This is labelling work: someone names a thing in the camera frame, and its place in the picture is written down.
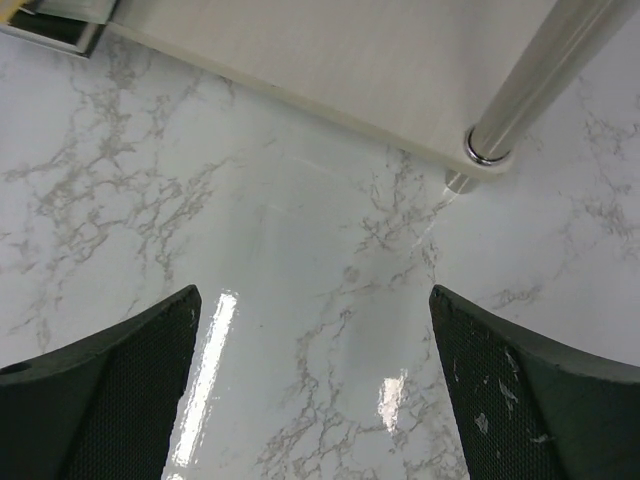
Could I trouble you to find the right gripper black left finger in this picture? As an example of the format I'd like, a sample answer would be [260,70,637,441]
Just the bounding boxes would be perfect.
[1,285,202,479]

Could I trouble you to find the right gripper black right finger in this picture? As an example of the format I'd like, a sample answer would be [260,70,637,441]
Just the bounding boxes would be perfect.
[429,285,639,479]

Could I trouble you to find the black Moon and Sixpence book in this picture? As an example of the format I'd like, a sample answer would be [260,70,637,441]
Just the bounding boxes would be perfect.
[1,11,105,58]

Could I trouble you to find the white two-tier wooden shelf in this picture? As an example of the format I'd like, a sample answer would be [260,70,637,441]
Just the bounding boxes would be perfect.
[109,1,639,188]

